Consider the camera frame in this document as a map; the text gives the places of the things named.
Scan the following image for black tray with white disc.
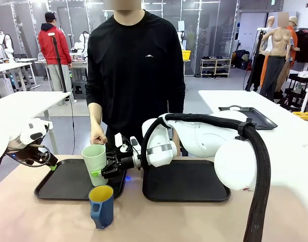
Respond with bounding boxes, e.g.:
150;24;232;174
218;105;278;131

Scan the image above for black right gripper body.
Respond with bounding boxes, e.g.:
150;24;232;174
115;154;135;172

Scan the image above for person's left hand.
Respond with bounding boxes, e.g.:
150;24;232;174
172;133;182;157

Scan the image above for person's right hand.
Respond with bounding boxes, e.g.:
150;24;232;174
89;125;108;146

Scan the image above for blue mug yellow inside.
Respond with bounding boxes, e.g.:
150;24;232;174
88;185;114;229

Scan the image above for black clothes on rack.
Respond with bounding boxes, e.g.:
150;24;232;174
294;28;308;64

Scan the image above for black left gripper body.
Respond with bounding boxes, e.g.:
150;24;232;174
7;143;50;166

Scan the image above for white desk with legs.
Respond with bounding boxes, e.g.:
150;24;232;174
0;91;72;155

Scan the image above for person in black shirt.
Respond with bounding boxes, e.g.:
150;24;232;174
85;7;187;156

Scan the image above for tall light green cup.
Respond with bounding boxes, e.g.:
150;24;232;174
81;144;109;187

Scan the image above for person in red jacket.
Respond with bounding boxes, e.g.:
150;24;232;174
37;11;73;93

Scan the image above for black plastic tray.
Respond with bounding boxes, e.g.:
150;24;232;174
34;158;128;201
142;159;231;203

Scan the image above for white background desk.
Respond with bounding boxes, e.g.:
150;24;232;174
0;58;42;92

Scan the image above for grey step stool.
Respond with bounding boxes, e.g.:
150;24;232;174
72;81;88;99

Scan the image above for person's right forearm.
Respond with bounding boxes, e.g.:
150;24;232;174
87;101;103;129

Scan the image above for white shoe rack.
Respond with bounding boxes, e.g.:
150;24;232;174
200;56;232;79

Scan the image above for yellow crate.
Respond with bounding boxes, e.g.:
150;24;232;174
292;110;308;125

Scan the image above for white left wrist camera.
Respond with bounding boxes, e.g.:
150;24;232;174
29;120;54;132

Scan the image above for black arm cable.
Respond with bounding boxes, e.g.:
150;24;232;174
140;112;272;242
0;146;52;178

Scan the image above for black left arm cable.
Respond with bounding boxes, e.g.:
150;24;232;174
0;146;52;178

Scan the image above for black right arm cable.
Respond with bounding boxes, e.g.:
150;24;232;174
140;112;272;242

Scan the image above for black tripod pole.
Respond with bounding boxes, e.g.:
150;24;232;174
47;32;69;93

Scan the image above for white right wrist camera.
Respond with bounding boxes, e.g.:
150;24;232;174
114;133;140;154

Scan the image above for mannequin in orange clothes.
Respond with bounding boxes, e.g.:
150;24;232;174
286;16;301;67

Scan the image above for large white side table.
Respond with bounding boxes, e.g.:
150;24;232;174
198;89;308;222

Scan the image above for bare mannequin grey trousers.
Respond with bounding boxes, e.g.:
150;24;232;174
259;12;294;99

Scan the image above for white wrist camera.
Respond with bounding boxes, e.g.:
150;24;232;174
29;120;54;132
114;133;140;154

